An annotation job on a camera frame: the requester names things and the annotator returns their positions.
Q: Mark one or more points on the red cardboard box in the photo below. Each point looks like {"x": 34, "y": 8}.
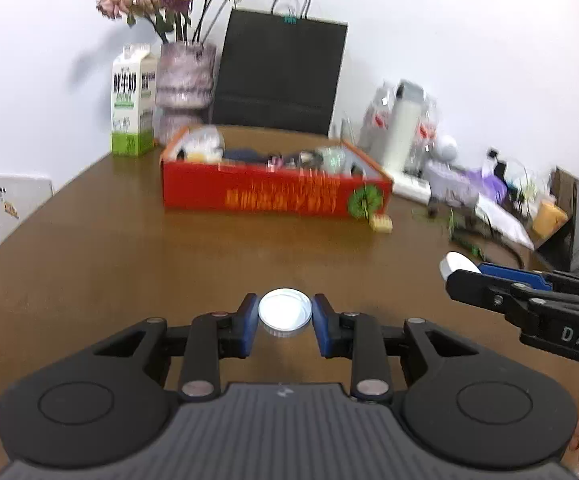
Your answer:
{"x": 249, "y": 190}

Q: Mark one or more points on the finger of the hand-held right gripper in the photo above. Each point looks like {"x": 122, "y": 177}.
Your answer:
{"x": 474, "y": 287}
{"x": 509, "y": 272}

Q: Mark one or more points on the black tablet stand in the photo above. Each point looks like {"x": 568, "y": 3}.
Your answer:
{"x": 577, "y": 225}

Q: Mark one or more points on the clear drinking glass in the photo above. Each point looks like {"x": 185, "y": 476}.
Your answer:
{"x": 349, "y": 129}

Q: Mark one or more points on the brown wooden desktop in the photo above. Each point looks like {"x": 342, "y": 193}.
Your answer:
{"x": 119, "y": 260}

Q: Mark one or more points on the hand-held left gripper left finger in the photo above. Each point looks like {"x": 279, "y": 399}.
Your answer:
{"x": 249, "y": 325}

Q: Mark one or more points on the white green milk carton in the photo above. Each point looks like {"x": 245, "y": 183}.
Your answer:
{"x": 129, "y": 105}

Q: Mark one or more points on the small yellow block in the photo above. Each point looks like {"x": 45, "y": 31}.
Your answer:
{"x": 382, "y": 223}

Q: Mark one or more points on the white power strip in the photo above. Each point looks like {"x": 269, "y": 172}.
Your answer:
{"x": 412, "y": 187}

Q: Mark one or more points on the green binder clip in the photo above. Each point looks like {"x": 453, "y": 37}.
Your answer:
{"x": 290, "y": 20}

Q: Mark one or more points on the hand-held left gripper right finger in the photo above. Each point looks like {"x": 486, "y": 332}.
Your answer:
{"x": 324, "y": 327}

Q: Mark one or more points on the pink mottled vase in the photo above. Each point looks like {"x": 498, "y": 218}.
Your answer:
{"x": 184, "y": 80}

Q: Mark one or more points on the white snack packet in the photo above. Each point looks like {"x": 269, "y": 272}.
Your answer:
{"x": 199, "y": 145}

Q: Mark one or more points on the white round lid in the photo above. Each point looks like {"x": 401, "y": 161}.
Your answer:
{"x": 285, "y": 310}

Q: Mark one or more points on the white paper sheet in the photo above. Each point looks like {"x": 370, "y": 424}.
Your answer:
{"x": 507, "y": 222}

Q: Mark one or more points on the clear plastic container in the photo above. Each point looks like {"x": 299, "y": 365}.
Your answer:
{"x": 447, "y": 182}

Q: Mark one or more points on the white oval object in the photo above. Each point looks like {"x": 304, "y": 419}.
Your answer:
{"x": 457, "y": 262}

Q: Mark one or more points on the white round device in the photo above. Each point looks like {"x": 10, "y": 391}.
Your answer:
{"x": 446, "y": 147}

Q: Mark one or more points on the black paper bag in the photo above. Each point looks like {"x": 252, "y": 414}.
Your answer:
{"x": 279, "y": 70}

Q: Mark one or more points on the white thermos bottle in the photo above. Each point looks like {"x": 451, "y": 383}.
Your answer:
{"x": 402, "y": 125}

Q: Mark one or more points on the white desk calendar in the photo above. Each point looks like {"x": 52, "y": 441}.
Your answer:
{"x": 16, "y": 202}

